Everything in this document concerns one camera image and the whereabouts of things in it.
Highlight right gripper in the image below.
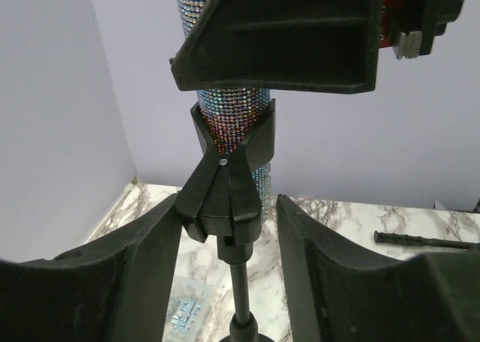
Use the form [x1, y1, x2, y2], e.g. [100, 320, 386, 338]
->
[380, 0, 464, 60]

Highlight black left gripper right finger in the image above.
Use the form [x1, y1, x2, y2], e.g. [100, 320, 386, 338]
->
[276, 195, 479, 341]

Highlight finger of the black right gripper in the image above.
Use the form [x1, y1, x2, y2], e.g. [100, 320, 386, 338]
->
[171, 0, 383, 94]

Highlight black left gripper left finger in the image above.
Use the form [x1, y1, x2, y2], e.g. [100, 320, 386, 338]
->
[1, 196, 182, 341]

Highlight glitter microphone silver head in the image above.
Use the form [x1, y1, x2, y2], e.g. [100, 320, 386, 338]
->
[174, 0, 273, 223]

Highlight black round-base clip stand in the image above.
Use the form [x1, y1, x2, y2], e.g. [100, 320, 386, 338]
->
[174, 101, 275, 341]

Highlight black hex key tool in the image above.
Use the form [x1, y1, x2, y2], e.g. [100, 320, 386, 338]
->
[373, 231, 477, 250]

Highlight clear plastic organizer box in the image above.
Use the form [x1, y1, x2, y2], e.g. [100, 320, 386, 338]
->
[162, 274, 218, 342]

